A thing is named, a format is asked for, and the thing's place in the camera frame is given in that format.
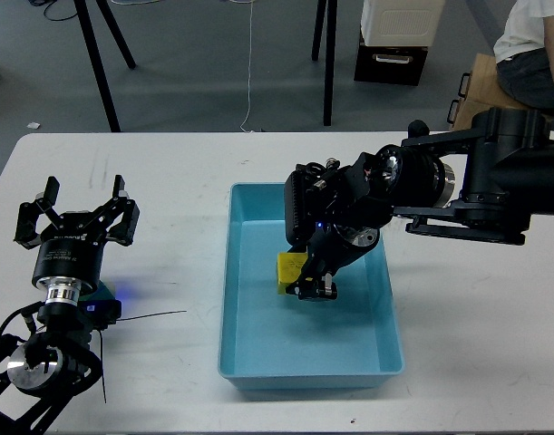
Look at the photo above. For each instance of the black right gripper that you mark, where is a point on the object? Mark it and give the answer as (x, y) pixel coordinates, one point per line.
(330, 248)

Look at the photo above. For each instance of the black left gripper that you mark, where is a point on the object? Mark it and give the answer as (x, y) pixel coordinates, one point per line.
(67, 248)

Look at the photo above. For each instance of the yellow block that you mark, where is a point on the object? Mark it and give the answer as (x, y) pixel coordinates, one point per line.
(289, 266)

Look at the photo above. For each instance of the green block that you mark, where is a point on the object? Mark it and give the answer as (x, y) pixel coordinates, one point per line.
(104, 292)

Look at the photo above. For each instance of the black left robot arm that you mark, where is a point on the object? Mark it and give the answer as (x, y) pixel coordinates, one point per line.
(39, 375)

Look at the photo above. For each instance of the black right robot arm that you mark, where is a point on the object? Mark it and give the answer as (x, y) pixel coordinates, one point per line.
(480, 184)

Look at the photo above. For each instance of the light blue plastic box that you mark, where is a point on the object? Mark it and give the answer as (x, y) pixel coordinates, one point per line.
(271, 341)

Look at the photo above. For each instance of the black zip tie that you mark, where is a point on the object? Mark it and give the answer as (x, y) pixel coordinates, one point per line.
(119, 331)

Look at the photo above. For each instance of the black tripod leg left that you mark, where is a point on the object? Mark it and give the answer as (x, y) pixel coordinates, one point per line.
(92, 47)

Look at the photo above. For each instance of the black tripod leg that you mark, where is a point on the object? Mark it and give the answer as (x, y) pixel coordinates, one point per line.
(92, 47)
(325, 28)

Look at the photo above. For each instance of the white appliance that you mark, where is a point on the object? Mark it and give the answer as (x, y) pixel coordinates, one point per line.
(400, 23)

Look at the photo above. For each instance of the black tripod leg right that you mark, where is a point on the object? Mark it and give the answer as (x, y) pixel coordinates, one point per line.
(325, 28)

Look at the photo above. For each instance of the seated person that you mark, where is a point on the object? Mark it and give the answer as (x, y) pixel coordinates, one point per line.
(525, 55)

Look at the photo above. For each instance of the black box with handle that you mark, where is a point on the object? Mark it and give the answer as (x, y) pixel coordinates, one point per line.
(400, 65)

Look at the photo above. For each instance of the cardboard box with handles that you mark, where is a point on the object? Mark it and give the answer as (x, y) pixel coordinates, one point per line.
(480, 91)

